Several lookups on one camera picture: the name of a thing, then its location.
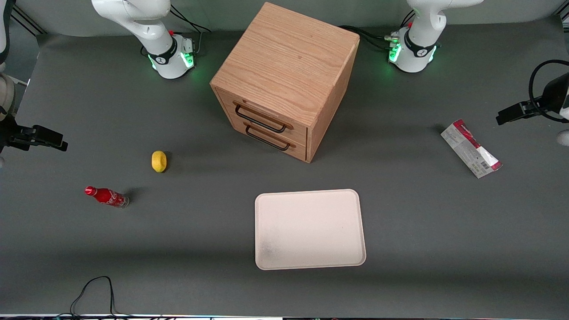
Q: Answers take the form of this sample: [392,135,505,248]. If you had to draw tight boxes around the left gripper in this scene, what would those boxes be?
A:
[496,72,569,125]

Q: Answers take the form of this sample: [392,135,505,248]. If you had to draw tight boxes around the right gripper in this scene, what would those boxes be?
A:
[0,116,68,152]

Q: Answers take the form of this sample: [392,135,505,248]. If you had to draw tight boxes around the red cookie box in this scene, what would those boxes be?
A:
[441,119,503,179]

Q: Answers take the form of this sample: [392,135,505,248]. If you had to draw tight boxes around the beige plastic tray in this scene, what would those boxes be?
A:
[255,189,367,271]

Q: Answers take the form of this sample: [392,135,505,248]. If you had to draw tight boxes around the red cola bottle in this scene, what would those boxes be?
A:
[84,186,130,208]

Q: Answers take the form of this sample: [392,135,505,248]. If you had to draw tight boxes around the yellow lemon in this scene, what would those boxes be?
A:
[151,150,168,173]

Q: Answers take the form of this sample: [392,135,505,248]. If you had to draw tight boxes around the wooden drawer cabinet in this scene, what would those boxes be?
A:
[210,2,360,164]

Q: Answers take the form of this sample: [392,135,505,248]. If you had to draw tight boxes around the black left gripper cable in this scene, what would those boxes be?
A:
[528,60,569,124]

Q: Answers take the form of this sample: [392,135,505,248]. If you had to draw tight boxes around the black frame bar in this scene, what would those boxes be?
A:
[10,5,48,36]

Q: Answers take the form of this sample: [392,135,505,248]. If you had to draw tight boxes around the thin black table cable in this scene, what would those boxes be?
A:
[69,276,134,319]

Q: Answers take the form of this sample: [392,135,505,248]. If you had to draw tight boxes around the black left arm base cable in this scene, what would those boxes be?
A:
[339,10,415,52]

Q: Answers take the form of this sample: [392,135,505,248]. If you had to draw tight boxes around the black arm base cable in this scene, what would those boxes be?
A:
[339,10,415,52]
[169,4,212,55]

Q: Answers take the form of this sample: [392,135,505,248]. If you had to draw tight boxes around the black right arm base cable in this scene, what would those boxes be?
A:
[169,4,212,55]

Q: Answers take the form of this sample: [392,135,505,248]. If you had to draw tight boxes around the wooden drawer with long handle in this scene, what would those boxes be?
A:
[220,91,309,145]

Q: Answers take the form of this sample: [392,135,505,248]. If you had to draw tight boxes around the long black drawer handle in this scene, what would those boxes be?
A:
[234,103,289,134]

